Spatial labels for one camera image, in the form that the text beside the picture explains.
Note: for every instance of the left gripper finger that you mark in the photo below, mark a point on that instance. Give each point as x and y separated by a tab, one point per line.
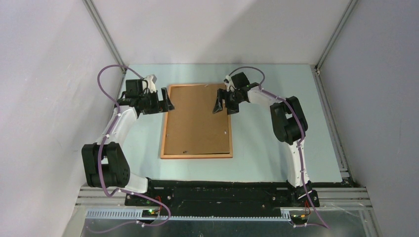
165	95
166	106

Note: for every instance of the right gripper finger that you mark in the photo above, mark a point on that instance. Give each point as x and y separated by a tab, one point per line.
232	108
219	102

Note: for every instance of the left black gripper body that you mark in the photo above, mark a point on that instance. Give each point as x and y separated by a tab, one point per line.
150	102

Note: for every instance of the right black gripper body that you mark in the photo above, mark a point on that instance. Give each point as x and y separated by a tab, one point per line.
233	97

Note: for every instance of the brown backing board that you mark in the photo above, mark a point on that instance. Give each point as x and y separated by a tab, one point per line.
196	121

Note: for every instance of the wooden picture frame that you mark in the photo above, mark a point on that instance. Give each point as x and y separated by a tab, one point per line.
163	137

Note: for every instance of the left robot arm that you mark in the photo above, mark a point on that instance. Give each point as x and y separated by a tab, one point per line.
105	164

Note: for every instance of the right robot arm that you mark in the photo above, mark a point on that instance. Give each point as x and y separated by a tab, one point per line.
288	122

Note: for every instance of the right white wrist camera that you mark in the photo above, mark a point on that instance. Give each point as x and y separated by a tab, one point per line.
230	87

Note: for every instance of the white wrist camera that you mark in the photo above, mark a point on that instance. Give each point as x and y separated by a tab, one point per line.
230	87
148	84

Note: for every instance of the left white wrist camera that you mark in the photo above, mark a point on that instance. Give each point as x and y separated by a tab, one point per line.
148	84

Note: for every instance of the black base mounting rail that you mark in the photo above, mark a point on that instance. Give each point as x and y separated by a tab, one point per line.
223	199

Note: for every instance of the grey cable duct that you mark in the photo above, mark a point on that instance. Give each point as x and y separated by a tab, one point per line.
146	214

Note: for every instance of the left aluminium corner post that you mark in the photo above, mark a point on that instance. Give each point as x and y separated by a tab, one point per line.
101	27

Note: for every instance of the aluminium corner post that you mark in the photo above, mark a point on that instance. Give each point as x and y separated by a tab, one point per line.
336	32
101	27

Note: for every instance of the right aluminium corner post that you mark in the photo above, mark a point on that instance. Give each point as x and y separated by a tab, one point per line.
336	32

